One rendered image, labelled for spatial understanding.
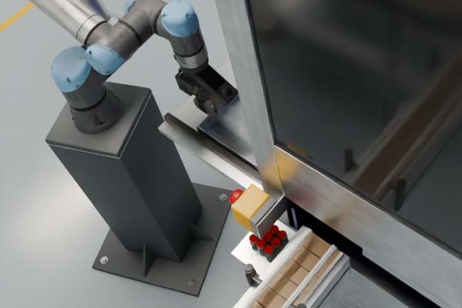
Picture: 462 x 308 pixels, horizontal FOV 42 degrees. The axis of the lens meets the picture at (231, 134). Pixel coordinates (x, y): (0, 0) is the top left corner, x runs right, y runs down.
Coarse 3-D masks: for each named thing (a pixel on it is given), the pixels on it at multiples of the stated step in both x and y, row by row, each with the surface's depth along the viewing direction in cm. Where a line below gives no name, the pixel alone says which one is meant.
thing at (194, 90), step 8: (184, 72) 146; (192, 72) 140; (176, 80) 149; (184, 80) 146; (192, 80) 145; (184, 88) 149; (192, 88) 145; (200, 88) 144; (200, 96) 145; (208, 96) 148
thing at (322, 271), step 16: (304, 240) 126; (320, 240) 129; (288, 256) 124; (304, 256) 128; (320, 256) 127; (336, 256) 126; (272, 272) 122; (288, 272) 126; (304, 272) 125; (320, 272) 125; (336, 272) 124; (256, 288) 125; (272, 288) 125; (288, 288) 124; (304, 288) 120; (320, 288) 123; (336, 288) 130; (240, 304) 124; (256, 304) 123; (272, 304) 123; (288, 304) 118; (304, 304) 115; (320, 304) 126
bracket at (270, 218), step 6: (282, 198) 126; (276, 204) 125; (282, 204) 127; (270, 210) 125; (276, 210) 127; (282, 210) 129; (270, 216) 126; (276, 216) 128; (264, 222) 125; (270, 222) 127; (258, 228) 124; (264, 228) 126; (264, 234) 128
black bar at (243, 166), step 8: (168, 120) 160; (176, 120) 159; (184, 128) 157; (192, 136) 155; (200, 136) 154; (208, 144) 153; (216, 144) 152; (216, 152) 151; (224, 152) 150; (232, 160) 148; (240, 160) 148; (240, 168) 148; (248, 168) 146; (256, 176) 145
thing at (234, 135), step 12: (228, 108) 161; (240, 108) 160; (204, 120) 155; (216, 120) 159; (228, 120) 158; (240, 120) 157; (204, 132) 154; (216, 132) 157; (228, 132) 156; (240, 132) 155; (228, 144) 154; (240, 144) 153; (240, 156) 148; (252, 156) 150
